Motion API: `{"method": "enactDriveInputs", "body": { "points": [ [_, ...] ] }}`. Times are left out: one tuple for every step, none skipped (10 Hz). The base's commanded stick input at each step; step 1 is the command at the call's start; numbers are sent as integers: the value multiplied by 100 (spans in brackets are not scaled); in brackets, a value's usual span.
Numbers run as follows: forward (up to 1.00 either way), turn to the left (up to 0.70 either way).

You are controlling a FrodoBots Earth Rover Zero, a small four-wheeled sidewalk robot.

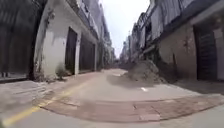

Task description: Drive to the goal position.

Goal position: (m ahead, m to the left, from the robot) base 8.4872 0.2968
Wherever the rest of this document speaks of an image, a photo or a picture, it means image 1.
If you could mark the grey concrete road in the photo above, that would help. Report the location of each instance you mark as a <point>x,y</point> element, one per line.
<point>110,85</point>

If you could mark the pile of rubble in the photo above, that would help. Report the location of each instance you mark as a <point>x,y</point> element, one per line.
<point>144,71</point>

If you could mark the white building with dark doors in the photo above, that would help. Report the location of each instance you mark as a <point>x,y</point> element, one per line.
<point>55,40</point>

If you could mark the row of brick buildings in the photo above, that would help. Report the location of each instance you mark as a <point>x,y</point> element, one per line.
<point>181,43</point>

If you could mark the dark metal fence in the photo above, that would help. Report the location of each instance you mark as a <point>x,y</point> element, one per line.
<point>15,36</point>

